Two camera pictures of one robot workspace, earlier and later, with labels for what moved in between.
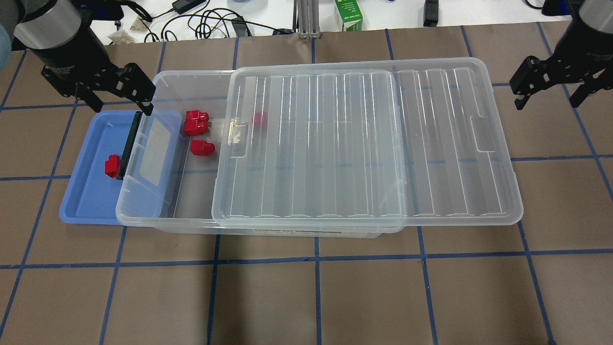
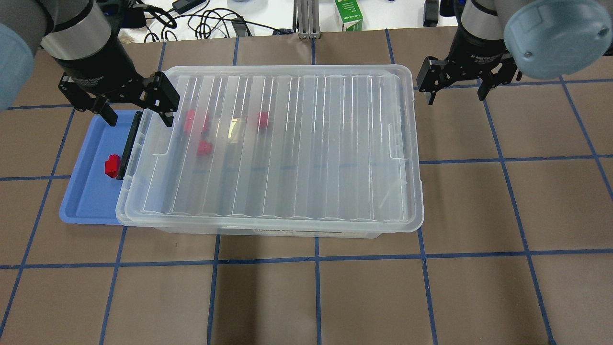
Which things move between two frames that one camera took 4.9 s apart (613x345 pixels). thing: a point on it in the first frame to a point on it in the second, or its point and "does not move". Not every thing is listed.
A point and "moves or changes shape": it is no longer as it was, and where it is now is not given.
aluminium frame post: x=308 y=19 does not move
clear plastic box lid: x=363 y=146 moves or changes shape
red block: x=112 y=165 does not move
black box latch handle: x=126 y=155 does not move
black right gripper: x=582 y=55 to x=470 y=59
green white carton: x=350 y=14 does not move
